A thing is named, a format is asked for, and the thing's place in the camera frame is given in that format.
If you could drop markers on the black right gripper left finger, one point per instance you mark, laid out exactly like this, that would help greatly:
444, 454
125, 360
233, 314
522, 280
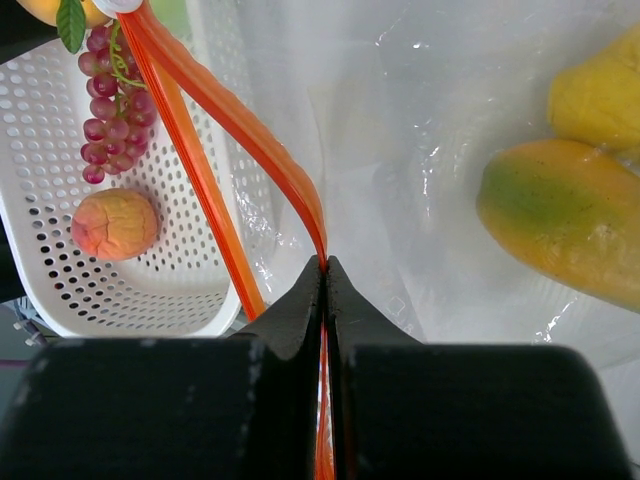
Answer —
242, 407

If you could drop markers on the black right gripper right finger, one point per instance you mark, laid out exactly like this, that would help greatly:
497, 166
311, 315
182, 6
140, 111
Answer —
407, 410

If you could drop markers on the pink peach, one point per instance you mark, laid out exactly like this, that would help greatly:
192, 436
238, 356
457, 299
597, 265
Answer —
117, 224

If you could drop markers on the yellow green mango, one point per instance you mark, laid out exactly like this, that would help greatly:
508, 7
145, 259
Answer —
568, 211

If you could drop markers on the clear orange zip bag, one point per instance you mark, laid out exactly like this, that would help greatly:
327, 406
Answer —
393, 109

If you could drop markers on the red grape bunch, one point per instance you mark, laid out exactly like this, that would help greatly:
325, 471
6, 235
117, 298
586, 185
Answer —
122, 111

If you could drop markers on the yellow pear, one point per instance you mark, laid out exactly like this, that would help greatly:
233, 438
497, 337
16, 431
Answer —
597, 101

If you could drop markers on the orange peach with leaf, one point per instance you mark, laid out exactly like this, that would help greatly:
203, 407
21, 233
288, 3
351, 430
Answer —
71, 18

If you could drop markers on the white perforated plastic basket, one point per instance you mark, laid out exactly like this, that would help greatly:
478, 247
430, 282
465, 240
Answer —
178, 287

